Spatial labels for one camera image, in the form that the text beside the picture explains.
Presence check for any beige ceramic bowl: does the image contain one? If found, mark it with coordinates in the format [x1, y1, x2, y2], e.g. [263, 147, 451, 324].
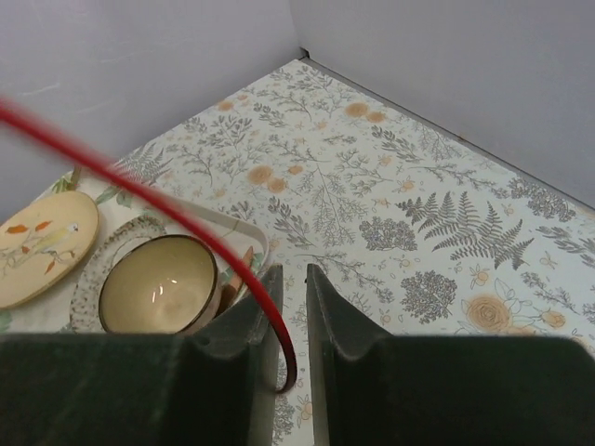
[99, 234, 221, 335]

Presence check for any yellow bird plate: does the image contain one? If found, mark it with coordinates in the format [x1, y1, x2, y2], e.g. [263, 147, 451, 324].
[1, 191, 100, 309]

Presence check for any copper spoon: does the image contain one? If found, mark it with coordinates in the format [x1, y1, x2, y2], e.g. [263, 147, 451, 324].
[218, 246, 254, 315]

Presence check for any speckled grey saucer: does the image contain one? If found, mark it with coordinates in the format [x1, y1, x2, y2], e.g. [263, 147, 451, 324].
[69, 216, 166, 334]

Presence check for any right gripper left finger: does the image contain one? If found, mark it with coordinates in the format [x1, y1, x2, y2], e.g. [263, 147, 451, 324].
[0, 262, 285, 446]

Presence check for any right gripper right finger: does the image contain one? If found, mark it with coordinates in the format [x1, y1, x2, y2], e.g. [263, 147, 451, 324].
[306, 264, 594, 445]

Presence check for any red headphone cable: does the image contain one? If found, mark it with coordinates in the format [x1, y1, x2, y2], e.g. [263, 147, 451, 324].
[0, 95, 300, 394]

